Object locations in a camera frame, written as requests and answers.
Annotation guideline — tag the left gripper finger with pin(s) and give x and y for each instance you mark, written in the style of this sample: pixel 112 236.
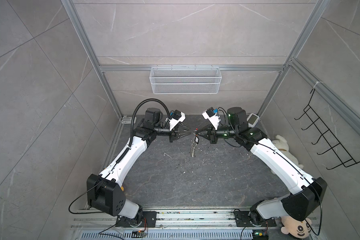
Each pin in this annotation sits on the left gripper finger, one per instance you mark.
pixel 184 134
pixel 184 127

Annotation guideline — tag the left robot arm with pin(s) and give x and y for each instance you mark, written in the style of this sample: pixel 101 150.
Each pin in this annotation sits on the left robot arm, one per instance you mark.
pixel 104 191

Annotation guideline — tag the black wire hook rack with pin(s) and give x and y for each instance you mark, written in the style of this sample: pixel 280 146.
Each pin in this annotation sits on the black wire hook rack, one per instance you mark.
pixel 334 145

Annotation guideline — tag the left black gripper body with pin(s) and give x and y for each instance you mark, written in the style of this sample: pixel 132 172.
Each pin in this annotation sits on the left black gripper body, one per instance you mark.
pixel 173 134

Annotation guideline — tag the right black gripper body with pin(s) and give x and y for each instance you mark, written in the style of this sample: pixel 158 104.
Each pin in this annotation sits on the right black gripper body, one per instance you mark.
pixel 214 136

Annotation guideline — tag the white digital timer device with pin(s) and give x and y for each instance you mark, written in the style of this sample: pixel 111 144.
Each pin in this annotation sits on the white digital timer device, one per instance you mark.
pixel 252 120

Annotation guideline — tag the white plush dog toy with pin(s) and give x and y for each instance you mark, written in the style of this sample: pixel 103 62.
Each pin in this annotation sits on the white plush dog toy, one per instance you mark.
pixel 282 145

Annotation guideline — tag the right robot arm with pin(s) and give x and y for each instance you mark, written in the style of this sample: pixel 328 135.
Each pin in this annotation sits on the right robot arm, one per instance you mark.
pixel 306 193

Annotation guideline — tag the beige plush doll striped shirt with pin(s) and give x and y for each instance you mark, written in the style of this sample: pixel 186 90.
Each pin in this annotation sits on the beige plush doll striped shirt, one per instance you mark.
pixel 297 229

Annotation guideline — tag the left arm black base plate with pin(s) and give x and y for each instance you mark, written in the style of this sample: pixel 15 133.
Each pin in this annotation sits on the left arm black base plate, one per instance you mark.
pixel 143 219

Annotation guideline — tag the white wall socket box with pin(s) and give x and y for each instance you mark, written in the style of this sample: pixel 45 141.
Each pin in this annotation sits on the white wall socket box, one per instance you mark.
pixel 128 120

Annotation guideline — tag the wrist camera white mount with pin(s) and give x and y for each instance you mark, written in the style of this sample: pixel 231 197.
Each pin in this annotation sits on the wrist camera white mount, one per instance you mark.
pixel 211 114
pixel 176 117

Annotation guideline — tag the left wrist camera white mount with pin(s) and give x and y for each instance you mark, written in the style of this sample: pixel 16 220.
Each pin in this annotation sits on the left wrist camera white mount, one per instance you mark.
pixel 176 117

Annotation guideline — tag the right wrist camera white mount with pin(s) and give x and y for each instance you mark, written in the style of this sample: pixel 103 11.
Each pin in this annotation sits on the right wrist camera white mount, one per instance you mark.
pixel 211 114

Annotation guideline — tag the white wire mesh basket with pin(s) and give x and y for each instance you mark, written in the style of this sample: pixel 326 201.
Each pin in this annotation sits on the white wire mesh basket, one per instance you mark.
pixel 185 80

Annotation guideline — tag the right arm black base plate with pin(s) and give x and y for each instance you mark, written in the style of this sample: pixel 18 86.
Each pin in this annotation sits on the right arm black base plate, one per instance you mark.
pixel 250 219

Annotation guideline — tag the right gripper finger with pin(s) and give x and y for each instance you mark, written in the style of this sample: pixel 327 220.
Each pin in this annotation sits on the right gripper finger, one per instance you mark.
pixel 204 129
pixel 204 135

